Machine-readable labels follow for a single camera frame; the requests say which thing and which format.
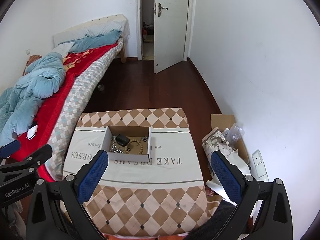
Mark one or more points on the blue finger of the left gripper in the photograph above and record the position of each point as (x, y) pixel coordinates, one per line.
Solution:
(9, 149)

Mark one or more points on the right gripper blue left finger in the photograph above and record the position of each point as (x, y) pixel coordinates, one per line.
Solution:
(78, 189)

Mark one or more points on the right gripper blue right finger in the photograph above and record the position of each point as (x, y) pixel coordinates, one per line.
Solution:
(241, 189)

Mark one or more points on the black smart band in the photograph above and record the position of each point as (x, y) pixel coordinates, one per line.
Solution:
(122, 140)

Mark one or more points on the white paper pieces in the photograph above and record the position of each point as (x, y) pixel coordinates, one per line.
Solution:
(32, 132)

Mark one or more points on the white power strip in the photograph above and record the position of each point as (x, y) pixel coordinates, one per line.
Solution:
(258, 167)

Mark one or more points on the light blue duvet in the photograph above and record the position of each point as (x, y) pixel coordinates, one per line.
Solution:
(42, 79)

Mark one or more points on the black fuzzy sleeve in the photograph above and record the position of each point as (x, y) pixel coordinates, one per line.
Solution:
(209, 230)

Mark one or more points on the bed with checkered mattress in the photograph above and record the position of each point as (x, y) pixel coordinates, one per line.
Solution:
(45, 104)

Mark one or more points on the folded patterned cloth bag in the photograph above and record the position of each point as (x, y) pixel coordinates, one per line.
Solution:
(215, 140)

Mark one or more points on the clear plastic wrap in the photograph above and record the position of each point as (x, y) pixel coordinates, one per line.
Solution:
(235, 133)

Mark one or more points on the open cardboard box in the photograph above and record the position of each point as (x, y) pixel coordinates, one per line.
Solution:
(138, 149)

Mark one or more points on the flat cardboard sheet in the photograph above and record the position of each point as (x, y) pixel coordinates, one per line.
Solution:
(223, 121)

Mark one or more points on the checkered tablecloth with text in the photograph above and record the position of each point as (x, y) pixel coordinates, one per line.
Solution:
(165, 196)

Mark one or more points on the white door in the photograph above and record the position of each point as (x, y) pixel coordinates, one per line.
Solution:
(169, 33)

